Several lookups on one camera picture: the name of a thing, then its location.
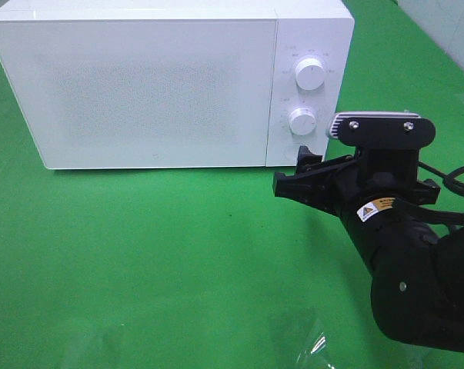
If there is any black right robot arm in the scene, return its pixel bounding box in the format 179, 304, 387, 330
273, 146, 464, 353

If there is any white microwave door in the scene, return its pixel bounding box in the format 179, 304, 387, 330
0, 20, 276, 169

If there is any clear plastic film piece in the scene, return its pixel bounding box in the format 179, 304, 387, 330
294, 331, 335, 369

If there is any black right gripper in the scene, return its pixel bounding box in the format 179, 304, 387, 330
273, 145, 440, 215

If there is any upper white round knob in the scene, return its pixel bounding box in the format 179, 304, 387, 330
295, 57, 325, 91

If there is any lower white round knob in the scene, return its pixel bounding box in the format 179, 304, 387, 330
288, 108, 317, 136

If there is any round door release button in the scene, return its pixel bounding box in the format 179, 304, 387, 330
284, 144, 300, 165

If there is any black camera cable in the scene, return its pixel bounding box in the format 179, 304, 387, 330
392, 161, 464, 226

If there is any white round knob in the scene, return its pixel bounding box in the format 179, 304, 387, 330
295, 57, 325, 91
288, 108, 317, 136

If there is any white microwave oven body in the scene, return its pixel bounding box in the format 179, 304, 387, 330
0, 1, 355, 167

